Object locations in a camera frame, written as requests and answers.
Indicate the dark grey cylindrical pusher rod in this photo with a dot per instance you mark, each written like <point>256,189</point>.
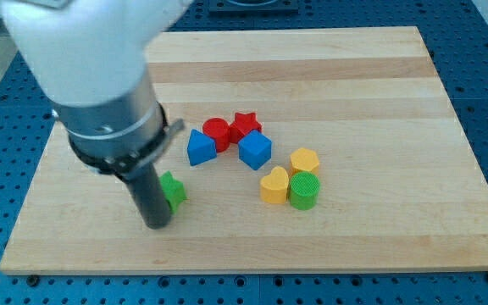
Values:
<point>147,193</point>

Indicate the blue triangle block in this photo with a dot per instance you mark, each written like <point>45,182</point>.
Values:
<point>200,148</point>

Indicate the yellow hexagon block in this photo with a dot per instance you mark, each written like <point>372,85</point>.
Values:
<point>304,160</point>

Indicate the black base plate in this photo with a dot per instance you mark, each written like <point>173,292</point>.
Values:
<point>252,6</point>

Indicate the green cylinder block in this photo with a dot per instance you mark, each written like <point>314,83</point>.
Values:
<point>304,190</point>

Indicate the green star block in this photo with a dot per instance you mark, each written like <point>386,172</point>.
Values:
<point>174,191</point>

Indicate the red star block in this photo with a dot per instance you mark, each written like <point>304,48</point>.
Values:
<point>242,125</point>

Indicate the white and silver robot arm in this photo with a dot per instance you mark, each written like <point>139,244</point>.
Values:
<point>88,57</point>

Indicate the light wooden board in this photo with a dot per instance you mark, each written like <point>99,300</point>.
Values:
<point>400,187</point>

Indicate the red cylinder block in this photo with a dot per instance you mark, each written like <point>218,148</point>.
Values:
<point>218,129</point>

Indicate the blue cube block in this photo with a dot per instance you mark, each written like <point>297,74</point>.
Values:
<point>255,149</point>

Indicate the yellow heart block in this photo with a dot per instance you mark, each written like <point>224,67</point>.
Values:
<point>274,187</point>

